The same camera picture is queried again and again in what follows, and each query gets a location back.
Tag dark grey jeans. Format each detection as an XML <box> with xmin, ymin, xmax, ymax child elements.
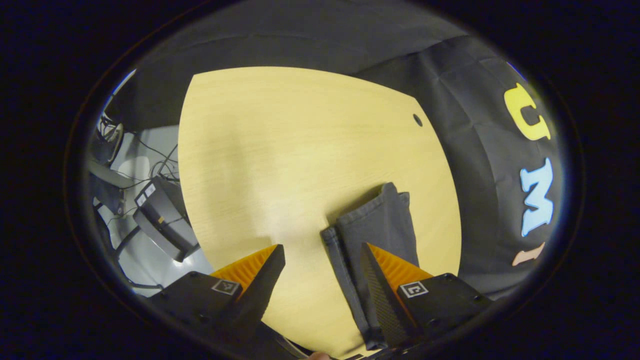
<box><xmin>320</xmin><ymin>182</ymin><xmax>421</xmax><ymax>351</ymax></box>

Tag thick black cable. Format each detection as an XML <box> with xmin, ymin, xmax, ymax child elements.
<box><xmin>114</xmin><ymin>226</ymin><xmax>142</xmax><ymax>259</ymax></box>

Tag grey metal bar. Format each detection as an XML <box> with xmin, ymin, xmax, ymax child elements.
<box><xmin>88</xmin><ymin>158</ymin><xmax>137</xmax><ymax>190</ymax></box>

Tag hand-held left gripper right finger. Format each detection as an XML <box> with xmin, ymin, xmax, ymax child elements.
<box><xmin>359</xmin><ymin>242</ymin><xmax>494</xmax><ymax>349</ymax></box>

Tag black box device with labels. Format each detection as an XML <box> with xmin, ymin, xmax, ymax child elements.
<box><xmin>132</xmin><ymin>175</ymin><xmax>202</xmax><ymax>263</ymax></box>

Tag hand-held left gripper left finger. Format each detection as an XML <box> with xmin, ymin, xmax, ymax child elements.
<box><xmin>150</xmin><ymin>243</ymin><xmax>287</xmax><ymax>346</ymax></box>

